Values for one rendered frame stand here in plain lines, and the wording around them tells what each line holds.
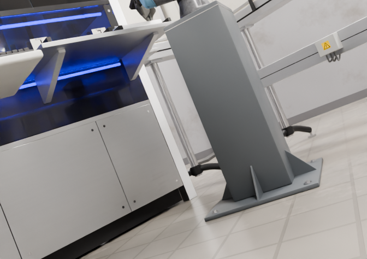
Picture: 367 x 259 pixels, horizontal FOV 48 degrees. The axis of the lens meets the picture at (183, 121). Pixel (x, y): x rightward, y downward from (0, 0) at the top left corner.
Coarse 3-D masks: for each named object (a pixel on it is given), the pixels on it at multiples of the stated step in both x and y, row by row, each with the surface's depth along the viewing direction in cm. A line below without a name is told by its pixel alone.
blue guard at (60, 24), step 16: (16, 16) 197; (32, 16) 202; (48, 16) 207; (64, 16) 212; (80, 16) 218; (96, 16) 223; (0, 32) 191; (16, 32) 195; (32, 32) 200; (48, 32) 205; (64, 32) 210; (80, 32) 215; (0, 48) 189; (16, 48) 193; (32, 48) 198
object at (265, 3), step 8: (248, 0) 252; (256, 0) 249; (264, 0) 245; (272, 0) 241; (280, 0) 237; (288, 0) 241; (240, 8) 263; (248, 8) 255; (256, 8) 251; (264, 8) 247; (272, 8) 245; (240, 16) 262; (248, 16) 257; (256, 16) 253; (264, 16) 260; (240, 24) 263; (248, 24) 264
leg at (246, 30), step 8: (248, 32) 267; (248, 40) 267; (256, 48) 267; (256, 56) 266; (256, 64) 268; (272, 88) 266; (272, 96) 266; (280, 104) 266; (280, 112) 265; (280, 120) 266; (288, 136) 265
